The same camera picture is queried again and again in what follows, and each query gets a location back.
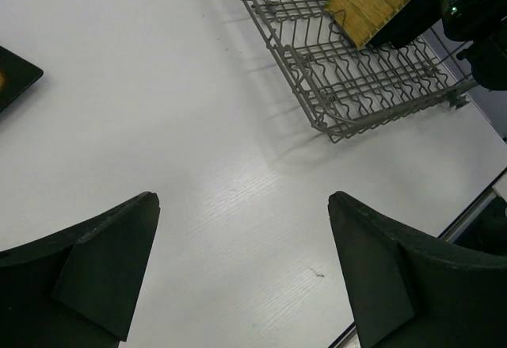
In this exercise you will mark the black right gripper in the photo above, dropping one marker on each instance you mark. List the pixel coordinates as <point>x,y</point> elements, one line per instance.
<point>462,20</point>

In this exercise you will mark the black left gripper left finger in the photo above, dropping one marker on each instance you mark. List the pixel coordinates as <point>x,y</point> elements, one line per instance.
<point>79,287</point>

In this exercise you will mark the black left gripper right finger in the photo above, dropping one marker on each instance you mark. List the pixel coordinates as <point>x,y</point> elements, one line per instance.
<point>409,289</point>

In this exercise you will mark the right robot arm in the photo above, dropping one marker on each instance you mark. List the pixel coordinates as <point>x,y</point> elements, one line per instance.
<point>487,57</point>

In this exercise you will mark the grey wire dish rack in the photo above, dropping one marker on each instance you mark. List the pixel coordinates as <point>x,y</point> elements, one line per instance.
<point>343,90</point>

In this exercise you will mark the black plate with yellow centre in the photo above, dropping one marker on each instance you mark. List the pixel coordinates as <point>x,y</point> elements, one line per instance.
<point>17,75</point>

